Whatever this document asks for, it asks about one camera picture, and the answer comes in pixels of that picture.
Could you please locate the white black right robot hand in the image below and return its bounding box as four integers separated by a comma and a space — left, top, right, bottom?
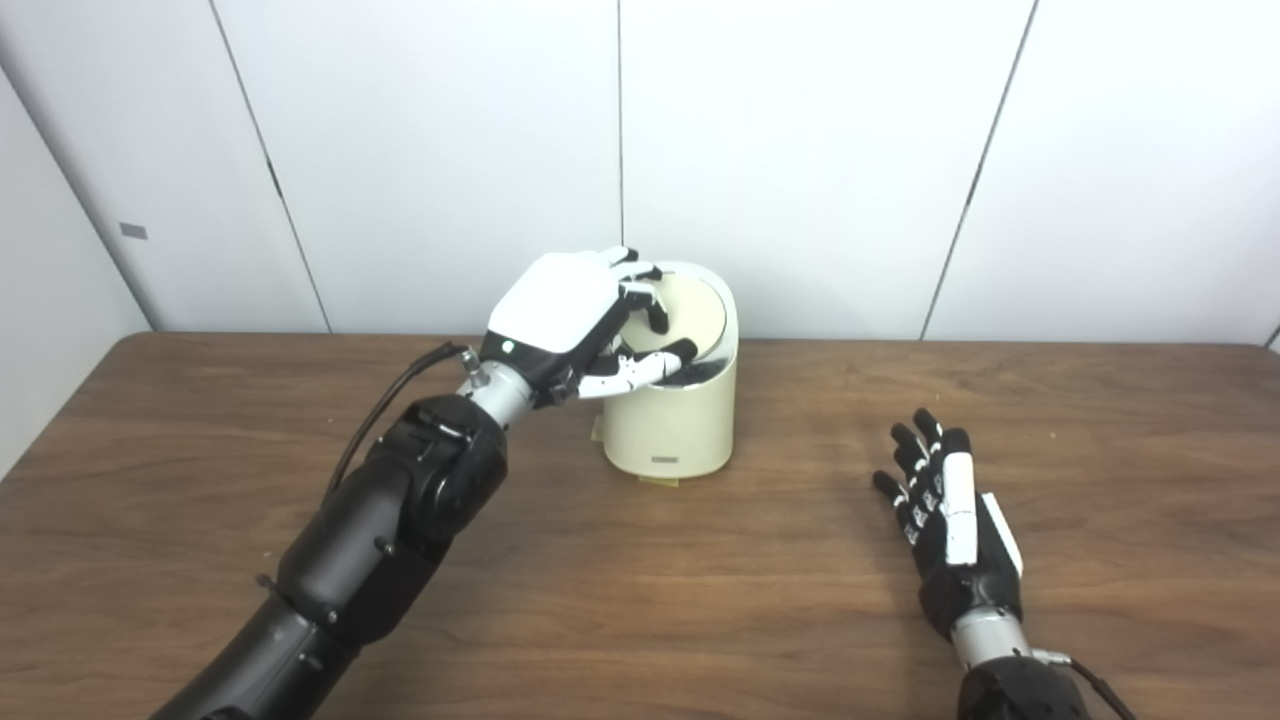
872, 408, 1025, 643

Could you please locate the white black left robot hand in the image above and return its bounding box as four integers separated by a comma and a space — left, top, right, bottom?
480, 246, 699, 409

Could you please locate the cream round bin lid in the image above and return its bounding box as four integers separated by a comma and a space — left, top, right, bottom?
640, 272, 727, 367

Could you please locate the cream-colored plastic bin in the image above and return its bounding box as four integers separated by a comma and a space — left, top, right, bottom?
600, 261, 739, 479

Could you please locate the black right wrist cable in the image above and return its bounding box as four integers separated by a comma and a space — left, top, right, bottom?
1030, 650, 1138, 720

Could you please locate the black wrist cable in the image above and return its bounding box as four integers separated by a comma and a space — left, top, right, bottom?
325, 342, 471, 501
1030, 650, 1138, 720

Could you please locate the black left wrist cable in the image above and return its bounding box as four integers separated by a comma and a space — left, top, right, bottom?
325, 342, 471, 501

